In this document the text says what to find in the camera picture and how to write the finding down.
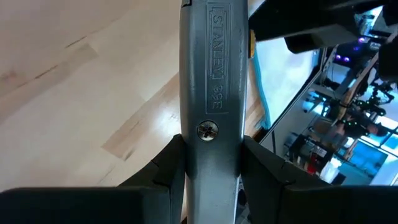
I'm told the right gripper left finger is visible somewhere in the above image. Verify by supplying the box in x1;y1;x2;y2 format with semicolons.
0;133;187;224

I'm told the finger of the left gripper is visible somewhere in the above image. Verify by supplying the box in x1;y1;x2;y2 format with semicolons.
284;29;358;54
248;0;386;42

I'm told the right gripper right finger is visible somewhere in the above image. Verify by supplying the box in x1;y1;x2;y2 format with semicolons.
241;135;398;224

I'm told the grey Stanley utility knife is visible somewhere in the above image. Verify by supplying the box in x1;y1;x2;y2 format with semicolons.
179;0;256;224

